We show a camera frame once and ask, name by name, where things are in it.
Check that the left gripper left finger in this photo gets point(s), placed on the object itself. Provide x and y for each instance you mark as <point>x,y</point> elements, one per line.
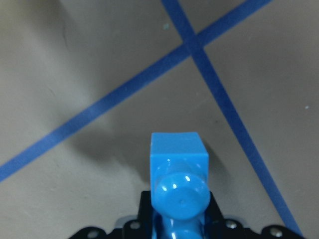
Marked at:
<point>142,226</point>

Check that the blue three-stud block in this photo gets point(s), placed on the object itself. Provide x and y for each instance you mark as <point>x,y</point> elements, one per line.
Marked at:
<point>179,185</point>

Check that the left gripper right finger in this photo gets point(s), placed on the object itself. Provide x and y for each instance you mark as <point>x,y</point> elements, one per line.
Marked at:
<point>218,227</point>

